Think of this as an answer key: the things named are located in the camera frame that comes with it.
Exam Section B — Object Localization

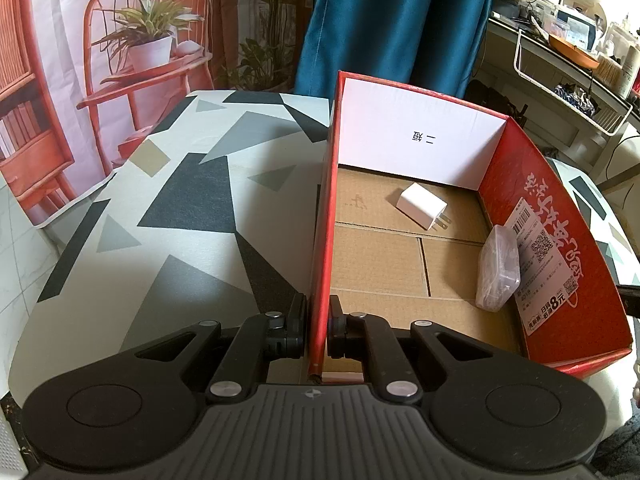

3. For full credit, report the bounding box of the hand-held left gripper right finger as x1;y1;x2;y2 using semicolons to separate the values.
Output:
327;295;494;407

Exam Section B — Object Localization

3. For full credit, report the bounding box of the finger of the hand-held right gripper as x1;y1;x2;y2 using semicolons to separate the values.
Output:
619;284;640;318

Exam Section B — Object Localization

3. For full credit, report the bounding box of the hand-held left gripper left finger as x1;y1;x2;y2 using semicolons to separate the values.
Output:
135;292;308;406

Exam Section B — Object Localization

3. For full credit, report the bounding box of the red cardboard box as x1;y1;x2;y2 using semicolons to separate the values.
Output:
306;71;635;381

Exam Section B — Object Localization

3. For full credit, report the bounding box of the geometric patterned tablecloth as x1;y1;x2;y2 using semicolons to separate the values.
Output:
7;89;640;401

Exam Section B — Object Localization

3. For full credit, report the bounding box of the clear plastic case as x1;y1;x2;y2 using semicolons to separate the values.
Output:
475;225;523;311

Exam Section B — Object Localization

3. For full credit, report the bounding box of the white charger plug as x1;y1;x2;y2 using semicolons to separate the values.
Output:
395;183;453;233

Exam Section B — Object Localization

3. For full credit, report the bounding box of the blue patterned cloth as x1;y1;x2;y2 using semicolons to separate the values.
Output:
552;82;601;116

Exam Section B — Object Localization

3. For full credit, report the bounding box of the orange bowl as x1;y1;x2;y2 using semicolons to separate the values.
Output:
548;34;601;68

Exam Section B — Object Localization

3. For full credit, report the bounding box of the blue curtain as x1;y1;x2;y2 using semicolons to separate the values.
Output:
294;0;503;108

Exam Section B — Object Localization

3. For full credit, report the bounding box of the white wire basket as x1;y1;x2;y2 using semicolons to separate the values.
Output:
512;27;640;137

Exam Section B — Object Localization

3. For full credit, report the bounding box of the wall poster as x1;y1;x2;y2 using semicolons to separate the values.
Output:
0;0;321;231

